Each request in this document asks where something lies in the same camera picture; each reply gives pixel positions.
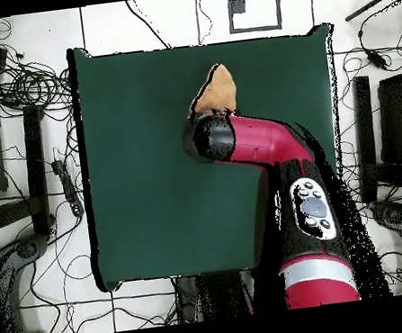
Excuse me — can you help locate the tan terry towel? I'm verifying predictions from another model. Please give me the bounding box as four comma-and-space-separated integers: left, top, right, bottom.
183, 61, 240, 119

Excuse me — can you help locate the dark green table cloth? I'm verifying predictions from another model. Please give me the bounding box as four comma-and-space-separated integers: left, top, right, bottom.
65, 15, 362, 294

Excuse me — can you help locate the black power strip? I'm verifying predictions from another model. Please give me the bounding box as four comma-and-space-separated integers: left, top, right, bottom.
50, 157, 85, 221

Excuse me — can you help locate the dark stand base leg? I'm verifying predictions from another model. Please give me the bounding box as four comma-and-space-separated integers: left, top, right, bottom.
0, 231, 62, 333
368, 197, 402, 245

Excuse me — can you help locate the black power adapter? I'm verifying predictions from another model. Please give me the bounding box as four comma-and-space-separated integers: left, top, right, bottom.
365, 48, 390, 73

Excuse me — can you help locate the thin black floor cable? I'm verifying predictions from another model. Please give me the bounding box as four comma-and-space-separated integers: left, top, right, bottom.
193, 0, 217, 46

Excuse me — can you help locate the black stand frame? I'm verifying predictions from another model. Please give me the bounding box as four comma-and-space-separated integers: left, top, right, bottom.
346, 70, 402, 205
0, 71, 58, 247

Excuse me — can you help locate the tangle of black cables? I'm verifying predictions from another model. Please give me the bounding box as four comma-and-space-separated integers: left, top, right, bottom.
0, 8, 76, 121

